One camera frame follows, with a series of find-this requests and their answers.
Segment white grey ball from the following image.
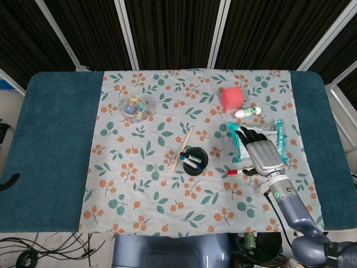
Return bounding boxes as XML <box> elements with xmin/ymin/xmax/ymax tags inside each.
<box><xmin>255</xmin><ymin>183</ymin><xmax>269</xmax><ymax>198</ymax></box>

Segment green marker with black cap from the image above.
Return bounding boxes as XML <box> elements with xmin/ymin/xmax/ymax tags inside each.
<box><xmin>180</xmin><ymin>152</ymin><xmax>202</xmax><ymax>164</ymax></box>

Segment black floor cables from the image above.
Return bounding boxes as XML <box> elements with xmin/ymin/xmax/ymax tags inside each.
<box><xmin>0</xmin><ymin>231</ymin><xmax>112</xmax><ymax>268</ymax></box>

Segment white green tube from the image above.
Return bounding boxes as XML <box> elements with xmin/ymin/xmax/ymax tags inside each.
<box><xmin>233</xmin><ymin>106</ymin><xmax>263</xmax><ymax>119</ymax></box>

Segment pink foam cube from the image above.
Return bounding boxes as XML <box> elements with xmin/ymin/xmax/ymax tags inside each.
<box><xmin>221</xmin><ymin>86</ymin><xmax>245</xmax><ymax>112</ymax></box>

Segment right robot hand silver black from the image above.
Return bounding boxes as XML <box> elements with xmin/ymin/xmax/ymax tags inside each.
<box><xmin>234</xmin><ymin>126</ymin><xmax>286</xmax><ymax>178</ymax></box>

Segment black mesh pen holder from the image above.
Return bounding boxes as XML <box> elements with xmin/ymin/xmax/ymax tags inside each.
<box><xmin>182</xmin><ymin>147</ymin><xmax>209</xmax><ymax>176</ymax></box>

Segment floral tablecloth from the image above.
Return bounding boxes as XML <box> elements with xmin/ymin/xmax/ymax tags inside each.
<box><xmin>79</xmin><ymin>69</ymin><xmax>326</xmax><ymax>234</ymax></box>

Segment green bottle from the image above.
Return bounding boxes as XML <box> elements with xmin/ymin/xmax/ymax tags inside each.
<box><xmin>244</xmin><ymin>233</ymin><xmax>257</xmax><ymax>256</ymax></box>

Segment clear teal snack package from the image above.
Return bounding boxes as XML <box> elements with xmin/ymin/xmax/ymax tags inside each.
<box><xmin>227</xmin><ymin>118</ymin><xmax>290</xmax><ymax>164</ymax></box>

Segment left robot hand black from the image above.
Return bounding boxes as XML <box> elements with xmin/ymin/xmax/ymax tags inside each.
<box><xmin>0</xmin><ymin>173</ymin><xmax>21</xmax><ymax>192</ymax></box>

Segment clear jar of binder clips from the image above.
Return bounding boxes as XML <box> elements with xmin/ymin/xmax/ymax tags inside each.
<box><xmin>120</xmin><ymin>95</ymin><xmax>148</xmax><ymax>124</ymax></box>

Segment blue capped white marker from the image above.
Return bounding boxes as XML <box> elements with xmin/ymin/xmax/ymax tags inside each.
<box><xmin>180</xmin><ymin>156</ymin><xmax>201</xmax><ymax>170</ymax></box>

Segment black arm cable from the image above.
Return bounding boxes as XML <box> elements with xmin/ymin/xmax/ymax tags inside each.
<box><xmin>264</xmin><ymin>192</ymin><xmax>293</xmax><ymax>246</ymax></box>

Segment teal table cover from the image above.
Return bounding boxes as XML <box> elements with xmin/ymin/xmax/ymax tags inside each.
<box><xmin>0</xmin><ymin>71</ymin><xmax>357</xmax><ymax>234</ymax></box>

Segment black folding partition screen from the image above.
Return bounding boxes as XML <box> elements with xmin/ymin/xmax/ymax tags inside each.
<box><xmin>0</xmin><ymin>0</ymin><xmax>357</xmax><ymax>94</ymax></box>

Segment wooden chopstick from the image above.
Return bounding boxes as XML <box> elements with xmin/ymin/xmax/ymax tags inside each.
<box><xmin>170</xmin><ymin>130</ymin><xmax>191</xmax><ymax>173</ymax></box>
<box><xmin>173</xmin><ymin>127</ymin><xmax>194</xmax><ymax>166</ymax></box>

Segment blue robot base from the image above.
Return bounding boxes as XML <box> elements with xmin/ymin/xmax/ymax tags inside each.
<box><xmin>111</xmin><ymin>233</ymin><xmax>233</xmax><ymax>268</ymax></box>

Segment black bin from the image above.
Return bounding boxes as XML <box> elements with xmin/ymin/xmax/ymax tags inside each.
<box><xmin>237</xmin><ymin>231</ymin><xmax>286</xmax><ymax>264</ymax></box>

